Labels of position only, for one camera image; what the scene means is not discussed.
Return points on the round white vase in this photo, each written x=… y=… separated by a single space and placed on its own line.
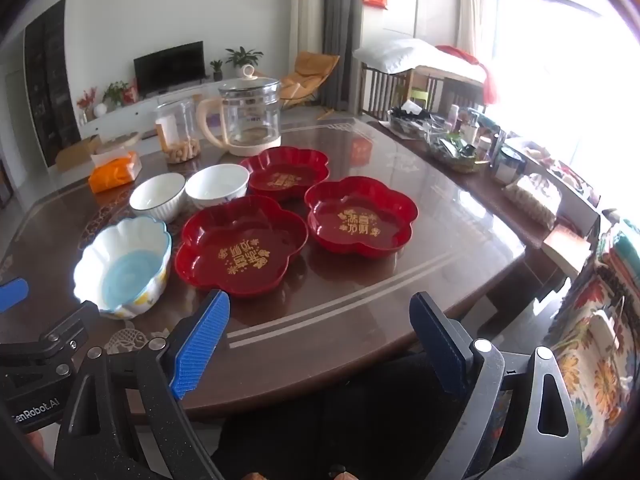
x=100 y=109

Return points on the grey curtain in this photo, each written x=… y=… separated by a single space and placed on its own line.
x=340 y=30

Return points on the cardboard box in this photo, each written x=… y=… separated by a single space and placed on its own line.
x=75 y=152

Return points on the large window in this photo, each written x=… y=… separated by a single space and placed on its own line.
x=575 y=60

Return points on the brown book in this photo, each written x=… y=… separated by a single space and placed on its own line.
x=565 y=250

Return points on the basket of assorted items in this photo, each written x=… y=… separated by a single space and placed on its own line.
x=455 y=155

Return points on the white television cabinet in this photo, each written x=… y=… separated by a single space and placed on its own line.
x=145 y=107

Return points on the potted plant with red decoration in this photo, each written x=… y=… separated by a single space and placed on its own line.
x=117 y=92

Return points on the white ribbed bowl black rim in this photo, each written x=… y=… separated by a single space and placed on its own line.
x=157 y=195

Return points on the dark wooden side table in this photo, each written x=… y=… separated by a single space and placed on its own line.
x=480 y=195

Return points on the large green potted plant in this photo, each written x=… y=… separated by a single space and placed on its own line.
x=242 y=55

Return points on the small green potted plant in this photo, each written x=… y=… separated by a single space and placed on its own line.
x=216 y=67

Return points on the black television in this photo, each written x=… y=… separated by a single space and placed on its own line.
x=170 y=66

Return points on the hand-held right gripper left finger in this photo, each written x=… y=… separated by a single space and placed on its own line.
x=200 y=345

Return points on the white power adapter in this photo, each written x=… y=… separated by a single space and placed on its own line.
x=602 y=332

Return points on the group of cosmetic bottles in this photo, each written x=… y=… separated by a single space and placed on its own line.
x=475 y=130

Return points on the orange tissue pack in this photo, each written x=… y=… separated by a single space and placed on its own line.
x=115 y=172

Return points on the white jar with dark lid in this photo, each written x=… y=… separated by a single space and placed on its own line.
x=507 y=162

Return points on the glass electric kettle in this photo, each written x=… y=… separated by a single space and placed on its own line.
x=250 y=115

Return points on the standing air conditioner fabric cover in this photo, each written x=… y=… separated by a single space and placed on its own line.
x=306 y=15

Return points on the scalloped white and blue bowl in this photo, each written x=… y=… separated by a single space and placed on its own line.
x=125 y=270

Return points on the clear bag of snacks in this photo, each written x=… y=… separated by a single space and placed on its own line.
x=532 y=200

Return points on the green plastic stool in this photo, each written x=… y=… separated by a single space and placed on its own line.
x=419 y=96

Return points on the dark tray with small things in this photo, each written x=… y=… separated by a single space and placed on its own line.
x=410 y=120

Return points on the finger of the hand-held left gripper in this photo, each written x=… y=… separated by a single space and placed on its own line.
x=70 y=327
x=12 y=292

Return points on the small round side table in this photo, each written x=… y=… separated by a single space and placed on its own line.
x=120 y=142

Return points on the stack of folded cloths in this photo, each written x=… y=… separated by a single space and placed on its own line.
x=627 y=250

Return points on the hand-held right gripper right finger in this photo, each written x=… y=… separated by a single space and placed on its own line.
x=440 y=345

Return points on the red flowers in vase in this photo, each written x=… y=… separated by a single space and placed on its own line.
x=87 y=102

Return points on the white curtain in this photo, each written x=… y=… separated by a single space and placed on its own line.
x=472 y=5

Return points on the wooden crib bed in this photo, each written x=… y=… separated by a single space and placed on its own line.
x=395 y=92

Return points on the white pillow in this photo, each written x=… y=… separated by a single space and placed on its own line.
x=400 y=52

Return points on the white bowl blue floral print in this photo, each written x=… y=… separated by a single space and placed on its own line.
x=217 y=185

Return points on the red cloth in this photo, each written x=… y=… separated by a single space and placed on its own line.
x=480 y=70

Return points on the black glass cabinet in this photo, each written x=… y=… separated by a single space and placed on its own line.
x=47 y=80

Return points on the orange lounge chair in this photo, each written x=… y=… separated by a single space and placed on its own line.
x=305 y=75

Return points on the red flower-shaped plate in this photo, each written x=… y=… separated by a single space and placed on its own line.
x=245 y=255
x=285 y=172
x=360 y=225

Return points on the clear plastic jar with peanuts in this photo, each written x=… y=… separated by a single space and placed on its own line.
x=177 y=130

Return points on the white storage box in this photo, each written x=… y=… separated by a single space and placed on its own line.
x=560 y=170

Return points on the floral sofa blanket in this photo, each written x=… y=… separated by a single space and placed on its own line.
x=590 y=370

